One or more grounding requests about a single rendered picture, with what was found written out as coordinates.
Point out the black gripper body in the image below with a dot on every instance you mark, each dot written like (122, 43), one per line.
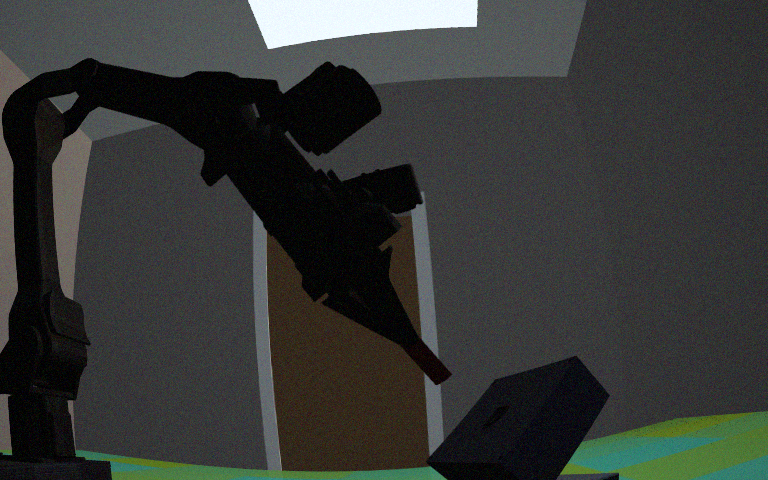
(328, 248)

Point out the dark red peg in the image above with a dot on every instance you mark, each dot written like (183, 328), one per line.
(428, 362)

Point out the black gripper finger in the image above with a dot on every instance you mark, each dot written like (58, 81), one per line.
(369, 296)
(356, 320)

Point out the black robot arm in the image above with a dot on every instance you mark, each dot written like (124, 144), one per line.
(212, 110)

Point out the dark navy sloped panel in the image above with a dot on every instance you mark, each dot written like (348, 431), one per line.
(526, 426)

